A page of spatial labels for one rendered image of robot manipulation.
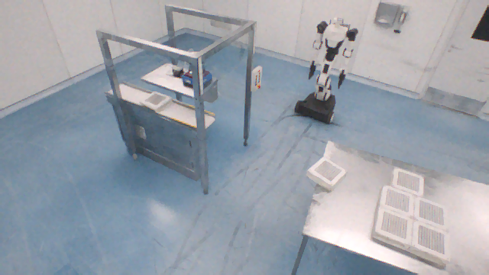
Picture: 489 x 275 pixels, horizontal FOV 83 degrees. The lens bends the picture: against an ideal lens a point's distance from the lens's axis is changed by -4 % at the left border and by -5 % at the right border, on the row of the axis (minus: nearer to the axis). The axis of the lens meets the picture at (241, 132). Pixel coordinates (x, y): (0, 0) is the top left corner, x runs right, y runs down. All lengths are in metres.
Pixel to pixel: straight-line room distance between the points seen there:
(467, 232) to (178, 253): 2.42
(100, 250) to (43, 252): 0.54
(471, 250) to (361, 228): 0.77
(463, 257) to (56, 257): 3.38
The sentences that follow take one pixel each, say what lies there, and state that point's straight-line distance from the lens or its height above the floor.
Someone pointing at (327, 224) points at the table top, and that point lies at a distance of 2.29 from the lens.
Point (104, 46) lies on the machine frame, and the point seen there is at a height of 1.52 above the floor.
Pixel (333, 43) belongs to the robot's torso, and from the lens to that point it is 4.22.
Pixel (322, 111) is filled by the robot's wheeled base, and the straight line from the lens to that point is 4.48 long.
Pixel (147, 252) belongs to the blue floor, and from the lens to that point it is 3.09.
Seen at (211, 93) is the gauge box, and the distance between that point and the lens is 2.77.
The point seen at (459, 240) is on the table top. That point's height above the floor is 0.81.
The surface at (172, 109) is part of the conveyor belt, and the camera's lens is 3.16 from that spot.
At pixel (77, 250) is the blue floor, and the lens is 3.33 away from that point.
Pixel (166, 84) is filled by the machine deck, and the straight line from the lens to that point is 2.73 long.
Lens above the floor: 2.65
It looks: 40 degrees down
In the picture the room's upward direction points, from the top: 2 degrees clockwise
